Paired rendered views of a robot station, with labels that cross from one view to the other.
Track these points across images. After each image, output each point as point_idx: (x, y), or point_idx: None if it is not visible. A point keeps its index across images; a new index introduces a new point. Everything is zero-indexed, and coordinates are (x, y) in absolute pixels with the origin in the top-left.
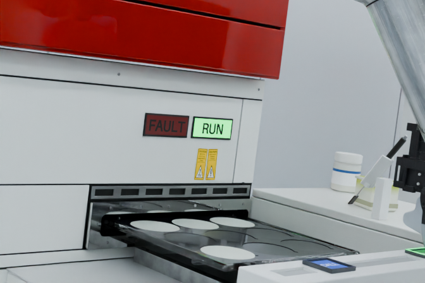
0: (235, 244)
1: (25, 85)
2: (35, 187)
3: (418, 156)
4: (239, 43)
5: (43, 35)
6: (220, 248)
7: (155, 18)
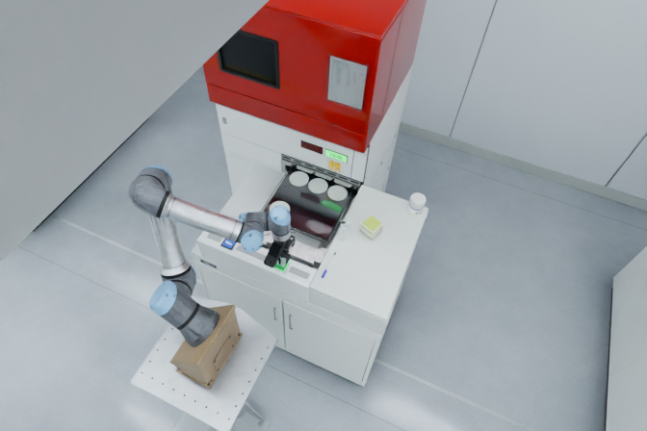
0: (296, 206)
1: (250, 117)
2: (260, 146)
3: None
4: (335, 134)
5: (243, 109)
6: (283, 205)
7: (288, 114)
